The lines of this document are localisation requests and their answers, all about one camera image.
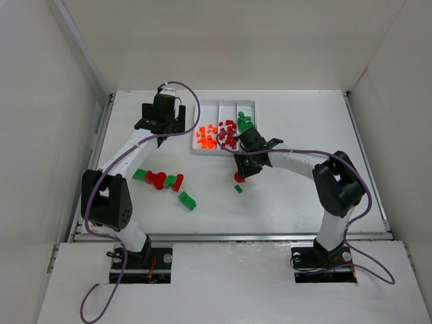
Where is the aluminium rail front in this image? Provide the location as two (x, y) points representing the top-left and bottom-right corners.
(74, 232), (394, 242)

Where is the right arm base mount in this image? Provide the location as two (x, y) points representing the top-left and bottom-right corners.
(290, 246), (357, 284)

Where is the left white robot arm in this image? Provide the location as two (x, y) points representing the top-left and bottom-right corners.
(81, 88), (186, 265)

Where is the white three-compartment tray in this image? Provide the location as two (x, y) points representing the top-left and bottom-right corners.
(192, 100), (257, 156)

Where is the red round dome lego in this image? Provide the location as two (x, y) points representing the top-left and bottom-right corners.
(234, 172), (246, 183)

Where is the purple cable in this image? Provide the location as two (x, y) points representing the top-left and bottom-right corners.
(80, 80), (202, 324)
(215, 131), (396, 285)

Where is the green arch lego brick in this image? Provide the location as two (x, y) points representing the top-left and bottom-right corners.
(178, 192), (197, 211)

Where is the small green lego wedge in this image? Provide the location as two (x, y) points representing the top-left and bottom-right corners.
(234, 185), (242, 194)

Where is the green 2x3 lego plate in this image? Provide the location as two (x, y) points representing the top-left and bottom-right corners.
(238, 122), (254, 132)

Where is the green red long lego assembly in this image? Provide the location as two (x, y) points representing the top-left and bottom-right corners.
(132, 169), (184, 192)

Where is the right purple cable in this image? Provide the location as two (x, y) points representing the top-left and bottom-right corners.
(215, 131), (396, 285)

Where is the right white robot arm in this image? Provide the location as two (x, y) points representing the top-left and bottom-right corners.
(234, 128), (365, 271)

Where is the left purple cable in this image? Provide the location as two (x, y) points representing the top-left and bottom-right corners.
(80, 80), (202, 324)

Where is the orange round lego piece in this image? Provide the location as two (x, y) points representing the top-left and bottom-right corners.
(202, 140), (217, 150)

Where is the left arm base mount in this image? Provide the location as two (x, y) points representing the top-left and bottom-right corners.
(106, 247), (173, 284)

